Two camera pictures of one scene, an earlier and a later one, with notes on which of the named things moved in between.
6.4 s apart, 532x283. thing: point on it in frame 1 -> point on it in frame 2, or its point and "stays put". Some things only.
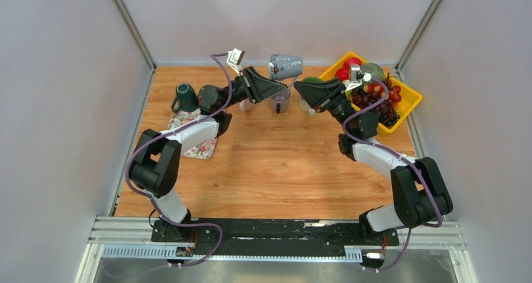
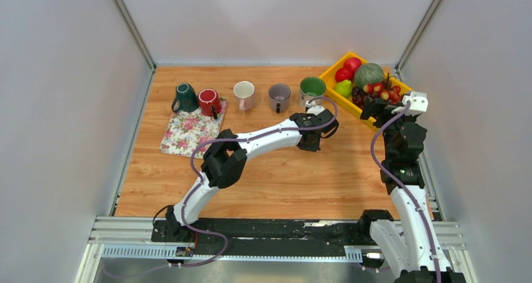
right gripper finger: (319, 93) -> (371, 108)
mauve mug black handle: (280, 101) stays put
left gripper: (257, 88) -> (314, 147)
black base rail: (263, 237) stays put
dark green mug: (186, 100) stays put
